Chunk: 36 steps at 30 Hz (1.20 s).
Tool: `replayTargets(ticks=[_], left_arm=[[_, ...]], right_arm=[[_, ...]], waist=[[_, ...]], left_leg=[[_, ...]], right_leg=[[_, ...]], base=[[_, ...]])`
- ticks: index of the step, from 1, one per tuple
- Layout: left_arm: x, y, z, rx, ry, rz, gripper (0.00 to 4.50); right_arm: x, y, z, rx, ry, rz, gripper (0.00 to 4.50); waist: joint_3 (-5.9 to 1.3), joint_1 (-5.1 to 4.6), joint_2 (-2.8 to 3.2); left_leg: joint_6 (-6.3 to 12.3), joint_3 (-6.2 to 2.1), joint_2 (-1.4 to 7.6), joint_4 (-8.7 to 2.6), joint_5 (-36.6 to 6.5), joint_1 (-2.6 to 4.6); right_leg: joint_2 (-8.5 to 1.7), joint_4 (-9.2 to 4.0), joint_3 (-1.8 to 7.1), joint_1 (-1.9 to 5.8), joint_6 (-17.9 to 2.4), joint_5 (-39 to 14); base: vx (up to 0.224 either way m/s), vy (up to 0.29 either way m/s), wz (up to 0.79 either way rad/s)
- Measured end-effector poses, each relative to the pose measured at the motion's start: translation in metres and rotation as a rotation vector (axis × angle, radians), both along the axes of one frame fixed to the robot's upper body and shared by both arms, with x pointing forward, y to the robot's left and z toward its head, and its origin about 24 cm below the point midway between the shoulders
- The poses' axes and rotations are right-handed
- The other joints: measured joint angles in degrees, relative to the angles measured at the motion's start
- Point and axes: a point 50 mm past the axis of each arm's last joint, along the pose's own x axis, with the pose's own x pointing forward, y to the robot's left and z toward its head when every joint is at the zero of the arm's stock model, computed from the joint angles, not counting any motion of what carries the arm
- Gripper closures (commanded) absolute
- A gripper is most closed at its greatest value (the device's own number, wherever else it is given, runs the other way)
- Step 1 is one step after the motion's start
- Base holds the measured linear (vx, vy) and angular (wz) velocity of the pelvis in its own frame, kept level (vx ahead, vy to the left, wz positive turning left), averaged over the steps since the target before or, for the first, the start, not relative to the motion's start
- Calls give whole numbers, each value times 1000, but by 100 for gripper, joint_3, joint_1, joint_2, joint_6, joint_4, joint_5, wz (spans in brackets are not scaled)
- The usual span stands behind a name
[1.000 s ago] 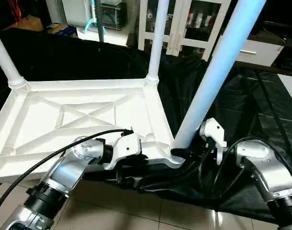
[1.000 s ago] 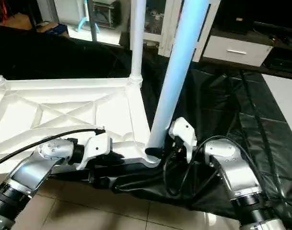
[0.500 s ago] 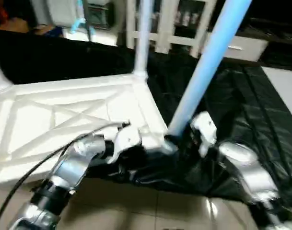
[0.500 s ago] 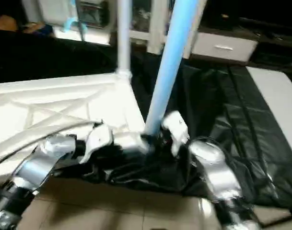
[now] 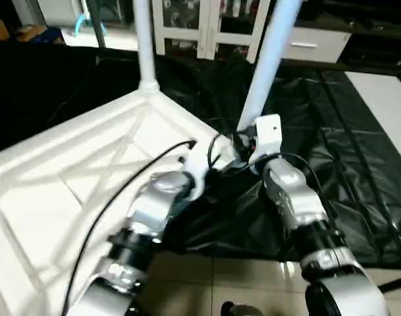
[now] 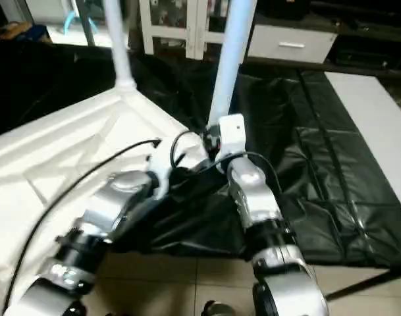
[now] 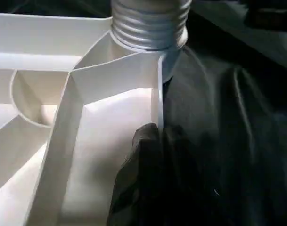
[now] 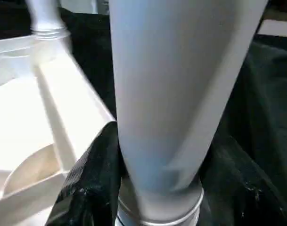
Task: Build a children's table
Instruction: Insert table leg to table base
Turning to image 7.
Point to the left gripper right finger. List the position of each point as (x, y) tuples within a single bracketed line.
[(190, 188)]

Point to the white plastic table top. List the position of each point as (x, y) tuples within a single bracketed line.
[(72, 113)]

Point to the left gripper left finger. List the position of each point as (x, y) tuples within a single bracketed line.
[(136, 183)]

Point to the white plastic table leg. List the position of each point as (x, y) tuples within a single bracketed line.
[(150, 23)]

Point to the black work mat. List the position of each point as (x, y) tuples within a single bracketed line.
[(233, 122)]

